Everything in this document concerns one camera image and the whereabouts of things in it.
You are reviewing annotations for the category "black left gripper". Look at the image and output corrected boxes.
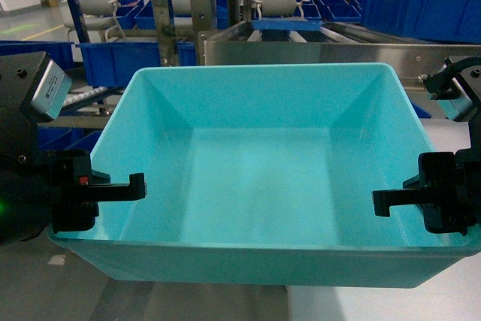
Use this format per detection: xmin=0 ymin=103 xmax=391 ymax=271
xmin=1 ymin=150 xmax=146 ymax=242

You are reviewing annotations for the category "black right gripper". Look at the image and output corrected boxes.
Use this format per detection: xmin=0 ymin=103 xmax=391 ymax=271
xmin=372 ymin=149 xmax=480 ymax=235

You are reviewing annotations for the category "light turquoise plastic bin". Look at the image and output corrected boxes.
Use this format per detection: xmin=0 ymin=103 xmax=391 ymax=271
xmin=50 ymin=63 xmax=480 ymax=288

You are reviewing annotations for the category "large blue bin centre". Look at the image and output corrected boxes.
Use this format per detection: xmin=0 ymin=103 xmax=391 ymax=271
xmin=362 ymin=0 xmax=480 ymax=44

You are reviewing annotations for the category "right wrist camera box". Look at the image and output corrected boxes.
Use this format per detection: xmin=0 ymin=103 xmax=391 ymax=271
xmin=418 ymin=56 xmax=480 ymax=122

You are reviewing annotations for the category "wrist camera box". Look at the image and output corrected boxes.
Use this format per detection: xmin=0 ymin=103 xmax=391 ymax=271
xmin=0 ymin=51 xmax=73 ymax=123
xmin=418 ymin=56 xmax=480 ymax=122

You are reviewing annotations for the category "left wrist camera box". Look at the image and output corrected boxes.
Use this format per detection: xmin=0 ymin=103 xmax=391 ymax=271
xmin=0 ymin=51 xmax=73 ymax=123

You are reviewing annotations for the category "stainless steel shelf rail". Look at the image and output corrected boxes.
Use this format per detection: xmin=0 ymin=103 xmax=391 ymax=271
xmin=198 ymin=22 xmax=480 ymax=92

